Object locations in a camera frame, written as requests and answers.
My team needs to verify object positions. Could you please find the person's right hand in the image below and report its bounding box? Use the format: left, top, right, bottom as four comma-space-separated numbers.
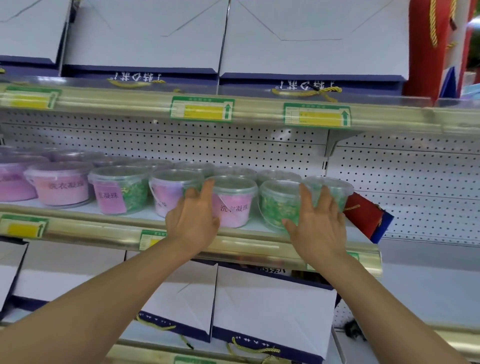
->
282, 183, 348, 271

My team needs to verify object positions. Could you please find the person's left hand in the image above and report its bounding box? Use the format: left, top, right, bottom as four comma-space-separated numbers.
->
165, 179, 221, 260

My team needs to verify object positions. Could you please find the clear tub of green beads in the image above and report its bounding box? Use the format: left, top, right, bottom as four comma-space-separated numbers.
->
258, 179, 313, 232

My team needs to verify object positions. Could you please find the clear tub of pink beads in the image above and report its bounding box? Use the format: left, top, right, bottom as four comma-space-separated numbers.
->
207, 175, 259, 229

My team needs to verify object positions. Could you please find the person's right forearm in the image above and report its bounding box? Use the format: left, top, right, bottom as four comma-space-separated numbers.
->
310, 255, 470, 364

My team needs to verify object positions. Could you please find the person's left forearm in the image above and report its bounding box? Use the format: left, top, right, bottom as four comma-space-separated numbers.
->
0, 238, 211, 364

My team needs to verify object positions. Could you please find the red and blue gift bag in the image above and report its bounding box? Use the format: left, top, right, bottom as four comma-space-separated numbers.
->
342, 191, 395, 244

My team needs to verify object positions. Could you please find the white pegboard back panel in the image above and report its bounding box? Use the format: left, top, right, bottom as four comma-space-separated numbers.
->
0, 108, 480, 248

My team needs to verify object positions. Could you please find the green yellow price label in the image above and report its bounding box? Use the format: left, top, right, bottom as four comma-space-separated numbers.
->
283, 102, 352, 128
170, 96, 236, 123
0, 86, 63, 110
174, 355, 217, 364
0, 214, 49, 239
139, 229, 167, 251

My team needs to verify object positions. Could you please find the white paper gift bag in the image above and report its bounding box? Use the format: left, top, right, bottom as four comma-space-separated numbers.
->
0, 0, 73, 77
10, 240, 127, 313
217, 0, 412, 99
211, 262, 339, 364
61, 0, 230, 89
125, 250, 219, 344
0, 240, 29, 321

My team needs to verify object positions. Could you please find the small black object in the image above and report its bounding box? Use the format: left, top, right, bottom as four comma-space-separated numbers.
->
344, 320, 367, 341

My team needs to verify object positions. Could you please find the tall red gift box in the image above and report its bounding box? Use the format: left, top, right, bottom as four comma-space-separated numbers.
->
402, 0, 478, 103

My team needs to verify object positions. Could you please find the row of lidded plastic containers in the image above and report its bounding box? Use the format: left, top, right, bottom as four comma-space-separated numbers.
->
0, 146, 355, 219

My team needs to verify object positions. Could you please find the white metal shelf bracket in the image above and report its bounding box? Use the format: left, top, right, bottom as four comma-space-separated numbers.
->
324, 129, 364, 158

